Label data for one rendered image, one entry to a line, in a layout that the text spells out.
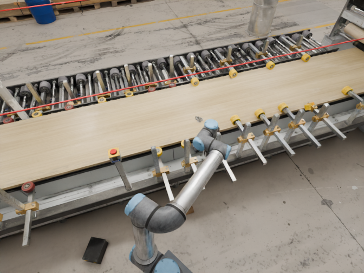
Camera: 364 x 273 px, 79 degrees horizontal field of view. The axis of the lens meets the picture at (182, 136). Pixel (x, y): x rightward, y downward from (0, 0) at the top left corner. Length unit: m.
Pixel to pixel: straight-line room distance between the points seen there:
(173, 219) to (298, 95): 1.94
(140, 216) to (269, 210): 1.90
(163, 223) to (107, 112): 1.48
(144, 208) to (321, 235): 2.15
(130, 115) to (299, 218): 2.07
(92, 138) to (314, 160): 2.65
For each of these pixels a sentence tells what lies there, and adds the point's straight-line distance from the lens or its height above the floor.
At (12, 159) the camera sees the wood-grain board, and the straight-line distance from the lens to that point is 2.28.
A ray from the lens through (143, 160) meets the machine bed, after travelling 2.00.
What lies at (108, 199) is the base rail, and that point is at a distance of 1.97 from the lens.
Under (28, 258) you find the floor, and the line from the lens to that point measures 2.88.
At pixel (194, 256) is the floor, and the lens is 2.44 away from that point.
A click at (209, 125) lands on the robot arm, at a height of 1.36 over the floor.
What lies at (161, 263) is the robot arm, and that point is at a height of 0.87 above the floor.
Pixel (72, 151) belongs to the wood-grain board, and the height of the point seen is 0.90.
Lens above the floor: 2.40
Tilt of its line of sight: 51 degrees down
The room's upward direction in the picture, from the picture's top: 1 degrees counter-clockwise
